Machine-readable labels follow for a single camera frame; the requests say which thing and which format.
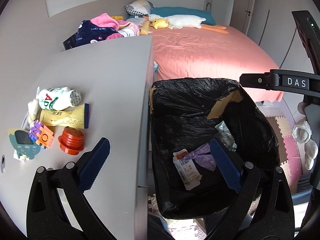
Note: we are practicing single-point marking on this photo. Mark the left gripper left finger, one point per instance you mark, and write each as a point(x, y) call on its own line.
point(46, 218)

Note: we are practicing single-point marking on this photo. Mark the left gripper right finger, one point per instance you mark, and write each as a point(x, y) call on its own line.
point(274, 217)

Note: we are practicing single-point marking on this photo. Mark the orange ribbed cap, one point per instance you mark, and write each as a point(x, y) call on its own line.
point(71, 141)

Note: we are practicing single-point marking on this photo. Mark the purple plastic bag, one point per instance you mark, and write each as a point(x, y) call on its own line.
point(202, 156)

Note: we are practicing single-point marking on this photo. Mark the silver snack wrapper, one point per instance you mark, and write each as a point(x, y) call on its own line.
point(224, 135)

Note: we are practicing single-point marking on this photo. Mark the yellow snack packet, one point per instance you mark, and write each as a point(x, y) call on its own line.
point(77, 118)

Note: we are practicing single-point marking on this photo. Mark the white foam piece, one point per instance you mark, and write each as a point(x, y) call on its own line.
point(33, 110)

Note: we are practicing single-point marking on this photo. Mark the white AD drink bottle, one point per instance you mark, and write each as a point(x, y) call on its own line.
point(58, 99)

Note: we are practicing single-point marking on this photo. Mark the black lined trash bin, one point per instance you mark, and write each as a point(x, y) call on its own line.
point(184, 115)

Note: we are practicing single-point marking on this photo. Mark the white gloved right hand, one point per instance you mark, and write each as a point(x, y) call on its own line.
point(302, 133)

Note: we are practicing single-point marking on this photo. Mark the pastel foam floor mat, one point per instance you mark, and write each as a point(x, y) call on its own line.
point(290, 152)

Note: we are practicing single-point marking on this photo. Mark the colourful foam cube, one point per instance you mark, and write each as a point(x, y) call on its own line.
point(41, 134)

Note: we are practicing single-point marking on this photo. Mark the white red carton in bin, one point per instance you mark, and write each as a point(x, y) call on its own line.
point(186, 169)

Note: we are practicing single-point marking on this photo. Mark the closet door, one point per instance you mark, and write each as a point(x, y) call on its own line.
point(242, 14)

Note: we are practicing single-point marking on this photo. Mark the teal pillow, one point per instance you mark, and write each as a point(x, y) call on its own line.
point(170, 11)

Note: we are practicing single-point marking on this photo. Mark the pink bed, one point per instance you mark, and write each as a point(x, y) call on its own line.
point(191, 52)

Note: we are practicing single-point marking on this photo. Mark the white goose plush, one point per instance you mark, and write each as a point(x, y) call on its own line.
point(188, 21)

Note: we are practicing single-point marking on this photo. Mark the yellow duck plush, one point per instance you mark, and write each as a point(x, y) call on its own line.
point(160, 23)

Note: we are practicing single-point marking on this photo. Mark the black box behind clothes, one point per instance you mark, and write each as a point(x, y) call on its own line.
point(70, 42)

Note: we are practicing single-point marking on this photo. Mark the patterned checkered pillow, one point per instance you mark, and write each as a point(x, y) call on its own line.
point(139, 8)

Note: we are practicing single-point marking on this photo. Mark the navy pink clothes pile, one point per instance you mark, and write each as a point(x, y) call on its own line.
point(105, 27)

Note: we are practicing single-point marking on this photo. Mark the grey cable grommet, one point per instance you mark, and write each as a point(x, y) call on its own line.
point(2, 163)

